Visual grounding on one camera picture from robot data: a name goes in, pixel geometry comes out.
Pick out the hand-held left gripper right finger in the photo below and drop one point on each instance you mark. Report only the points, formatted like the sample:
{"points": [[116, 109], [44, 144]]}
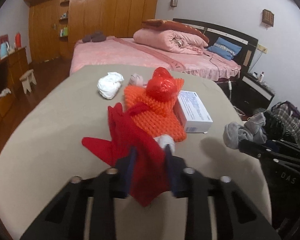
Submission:
{"points": [[171, 173]]}

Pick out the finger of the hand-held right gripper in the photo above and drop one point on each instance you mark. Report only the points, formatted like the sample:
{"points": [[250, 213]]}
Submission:
{"points": [[287, 147], [265, 152]]}

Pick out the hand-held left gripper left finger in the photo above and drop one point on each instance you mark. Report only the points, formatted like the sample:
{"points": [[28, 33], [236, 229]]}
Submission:
{"points": [[126, 176]]}

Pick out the grey cloth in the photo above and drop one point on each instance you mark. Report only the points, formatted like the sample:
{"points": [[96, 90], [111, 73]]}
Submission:
{"points": [[242, 132]]}

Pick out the small white tissue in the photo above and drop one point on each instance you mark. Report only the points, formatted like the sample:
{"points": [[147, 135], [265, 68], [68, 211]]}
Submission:
{"points": [[166, 141]]}

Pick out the red cloth glove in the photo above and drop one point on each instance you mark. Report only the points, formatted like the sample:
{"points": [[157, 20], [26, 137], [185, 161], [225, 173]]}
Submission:
{"points": [[142, 145]]}

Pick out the white cardboard medicine box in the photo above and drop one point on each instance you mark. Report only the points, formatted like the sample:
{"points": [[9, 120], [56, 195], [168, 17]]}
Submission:
{"points": [[193, 111]]}

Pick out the red plastic bag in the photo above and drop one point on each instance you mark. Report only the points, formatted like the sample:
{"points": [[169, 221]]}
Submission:
{"points": [[162, 85]]}

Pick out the pink sock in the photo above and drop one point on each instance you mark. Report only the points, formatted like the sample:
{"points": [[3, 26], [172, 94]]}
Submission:
{"points": [[137, 80]]}

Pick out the plaid bag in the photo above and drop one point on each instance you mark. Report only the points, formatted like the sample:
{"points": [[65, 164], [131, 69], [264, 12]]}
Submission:
{"points": [[290, 122]]}

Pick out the black and white nightstand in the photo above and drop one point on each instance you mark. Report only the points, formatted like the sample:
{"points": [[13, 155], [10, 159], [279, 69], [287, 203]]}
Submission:
{"points": [[257, 95]]}

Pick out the white bottle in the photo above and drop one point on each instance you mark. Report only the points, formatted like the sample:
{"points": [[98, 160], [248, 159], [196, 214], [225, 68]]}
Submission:
{"points": [[261, 77]]}

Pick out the white crumpled plastic bag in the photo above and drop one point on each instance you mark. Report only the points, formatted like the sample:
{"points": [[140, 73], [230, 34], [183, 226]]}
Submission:
{"points": [[109, 85]]}

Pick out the blue pillow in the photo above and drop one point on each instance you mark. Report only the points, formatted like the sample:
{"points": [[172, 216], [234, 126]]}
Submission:
{"points": [[225, 47]]}

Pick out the black bed headboard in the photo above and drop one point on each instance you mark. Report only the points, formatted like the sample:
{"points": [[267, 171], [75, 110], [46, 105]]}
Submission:
{"points": [[240, 33]]}

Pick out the bed with pink sheet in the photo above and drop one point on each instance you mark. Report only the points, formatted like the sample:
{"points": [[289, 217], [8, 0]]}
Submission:
{"points": [[130, 52]]}

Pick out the folded pink quilt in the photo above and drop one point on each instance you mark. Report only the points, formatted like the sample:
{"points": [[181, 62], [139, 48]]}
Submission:
{"points": [[160, 40]]}

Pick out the small wooden stool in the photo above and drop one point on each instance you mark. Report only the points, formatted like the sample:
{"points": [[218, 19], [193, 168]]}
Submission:
{"points": [[28, 80]]}

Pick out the white cloth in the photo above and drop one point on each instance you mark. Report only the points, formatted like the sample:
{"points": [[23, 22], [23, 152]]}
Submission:
{"points": [[5, 92]]}

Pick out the red patterned pillow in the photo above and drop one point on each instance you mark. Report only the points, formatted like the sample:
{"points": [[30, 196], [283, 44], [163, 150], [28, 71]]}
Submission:
{"points": [[175, 26]]}

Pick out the wooden sideboard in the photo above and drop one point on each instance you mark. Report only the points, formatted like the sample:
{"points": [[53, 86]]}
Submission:
{"points": [[7, 80]]}

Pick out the wooden wardrobe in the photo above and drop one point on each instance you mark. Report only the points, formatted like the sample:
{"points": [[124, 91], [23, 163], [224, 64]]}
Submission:
{"points": [[95, 17]]}

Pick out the red thermos flask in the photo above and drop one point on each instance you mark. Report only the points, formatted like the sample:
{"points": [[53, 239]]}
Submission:
{"points": [[18, 40]]}

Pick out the light blue kettle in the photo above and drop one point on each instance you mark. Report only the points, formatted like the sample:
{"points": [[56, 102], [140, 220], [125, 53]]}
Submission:
{"points": [[4, 50]]}

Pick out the wall socket strip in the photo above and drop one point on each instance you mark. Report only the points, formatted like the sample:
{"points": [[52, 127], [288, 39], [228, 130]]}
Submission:
{"points": [[262, 48]]}

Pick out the wooden slatted wall lamp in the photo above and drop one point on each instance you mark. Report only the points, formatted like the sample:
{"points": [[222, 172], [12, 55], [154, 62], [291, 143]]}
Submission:
{"points": [[268, 17]]}

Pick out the small wall lamp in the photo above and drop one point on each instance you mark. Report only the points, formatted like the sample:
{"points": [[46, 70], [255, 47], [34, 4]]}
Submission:
{"points": [[174, 2]]}

